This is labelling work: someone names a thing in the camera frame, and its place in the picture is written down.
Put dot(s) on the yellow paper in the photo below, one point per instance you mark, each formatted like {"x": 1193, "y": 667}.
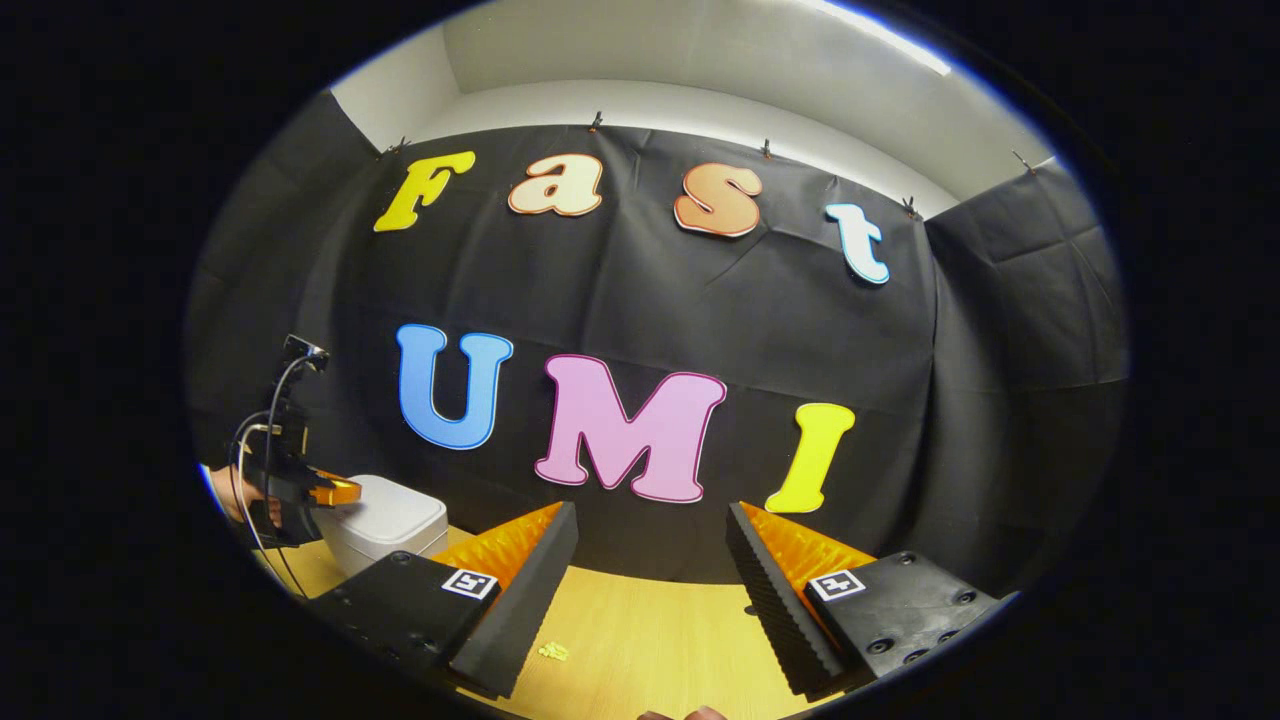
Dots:
{"x": 554, "y": 652}

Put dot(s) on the wooden desktop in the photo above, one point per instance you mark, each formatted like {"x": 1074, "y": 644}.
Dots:
{"x": 660, "y": 640}

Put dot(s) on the white desktop garbage bin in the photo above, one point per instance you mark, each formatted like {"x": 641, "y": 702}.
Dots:
{"x": 390, "y": 520}

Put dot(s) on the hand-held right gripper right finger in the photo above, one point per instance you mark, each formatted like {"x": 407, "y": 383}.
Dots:
{"x": 775, "y": 610}

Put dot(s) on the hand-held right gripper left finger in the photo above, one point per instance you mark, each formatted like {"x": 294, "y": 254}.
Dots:
{"x": 530, "y": 600}

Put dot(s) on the black backdrop cloth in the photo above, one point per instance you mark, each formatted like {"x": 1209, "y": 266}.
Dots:
{"x": 680, "y": 300}

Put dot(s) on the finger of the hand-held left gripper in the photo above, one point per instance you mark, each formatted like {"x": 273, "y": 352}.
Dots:
{"x": 335, "y": 492}

